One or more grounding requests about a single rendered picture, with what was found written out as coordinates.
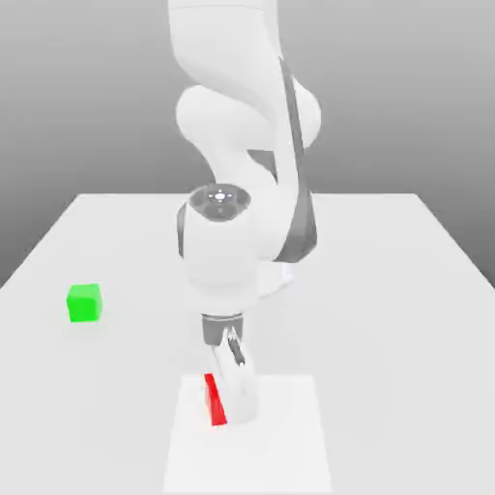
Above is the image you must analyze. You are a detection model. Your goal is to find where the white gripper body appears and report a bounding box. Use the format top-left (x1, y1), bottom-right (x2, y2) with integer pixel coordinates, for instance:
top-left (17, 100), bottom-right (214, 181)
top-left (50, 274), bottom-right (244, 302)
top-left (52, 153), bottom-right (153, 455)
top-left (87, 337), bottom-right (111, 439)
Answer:
top-left (210, 339), bottom-right (259, 425)

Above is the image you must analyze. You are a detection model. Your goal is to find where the small red cube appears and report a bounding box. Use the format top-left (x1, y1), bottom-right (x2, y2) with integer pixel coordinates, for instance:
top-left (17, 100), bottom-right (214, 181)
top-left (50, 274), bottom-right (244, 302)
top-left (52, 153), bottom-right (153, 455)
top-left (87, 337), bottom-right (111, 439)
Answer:
top-left (203, 372), bottom-right (228, 427)

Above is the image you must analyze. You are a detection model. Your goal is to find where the small green cube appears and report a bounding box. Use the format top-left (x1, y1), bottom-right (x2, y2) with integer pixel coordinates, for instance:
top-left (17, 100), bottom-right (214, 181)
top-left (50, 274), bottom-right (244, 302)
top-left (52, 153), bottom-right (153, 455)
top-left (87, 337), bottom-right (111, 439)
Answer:
top-left (66, 282), bottom-right (104, 323)

